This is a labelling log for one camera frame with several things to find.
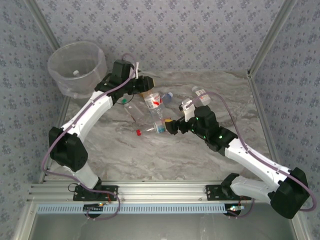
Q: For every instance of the clear bottle red swoosh label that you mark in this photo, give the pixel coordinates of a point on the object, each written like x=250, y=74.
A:
x=153, y=102

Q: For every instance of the clear bottle blue cap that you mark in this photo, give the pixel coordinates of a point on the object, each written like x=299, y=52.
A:
x=168, y=97

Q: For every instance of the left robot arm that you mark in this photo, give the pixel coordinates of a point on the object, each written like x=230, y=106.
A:
x=87, y=117

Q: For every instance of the clear bottle green cap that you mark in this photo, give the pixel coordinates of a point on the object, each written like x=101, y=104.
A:
x=135, y=112

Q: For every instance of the aluminium mounting rail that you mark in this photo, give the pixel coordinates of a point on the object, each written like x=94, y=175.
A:
x=160, y=191

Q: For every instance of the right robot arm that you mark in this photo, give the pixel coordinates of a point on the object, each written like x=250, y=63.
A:
x=255, y=160

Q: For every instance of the clear plastic trash bin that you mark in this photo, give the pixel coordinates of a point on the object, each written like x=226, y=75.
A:
x=75, y=85

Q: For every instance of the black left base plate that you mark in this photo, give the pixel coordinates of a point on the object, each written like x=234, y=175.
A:
x=110, y=196

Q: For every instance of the translucent plastic bin liner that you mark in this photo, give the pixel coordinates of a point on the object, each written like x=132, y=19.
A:
x=56, y=75

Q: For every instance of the small black controller board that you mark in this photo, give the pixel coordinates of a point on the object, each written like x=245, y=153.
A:
x=93, y=207
x=235, y=208

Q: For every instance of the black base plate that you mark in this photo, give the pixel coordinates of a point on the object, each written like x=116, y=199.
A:
x=110, y=196
x=212, y=193

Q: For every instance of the clear bottle white printed label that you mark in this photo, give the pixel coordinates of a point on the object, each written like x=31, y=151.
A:
x=207, y=101

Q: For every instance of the aluminium frame post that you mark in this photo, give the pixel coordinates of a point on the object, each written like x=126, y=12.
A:
x=42, y=25
x=272, y=32

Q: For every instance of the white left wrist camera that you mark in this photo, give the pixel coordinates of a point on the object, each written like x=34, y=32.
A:
x=137, y=70

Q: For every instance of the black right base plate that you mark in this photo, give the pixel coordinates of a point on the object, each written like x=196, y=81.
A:
x=212, y=193

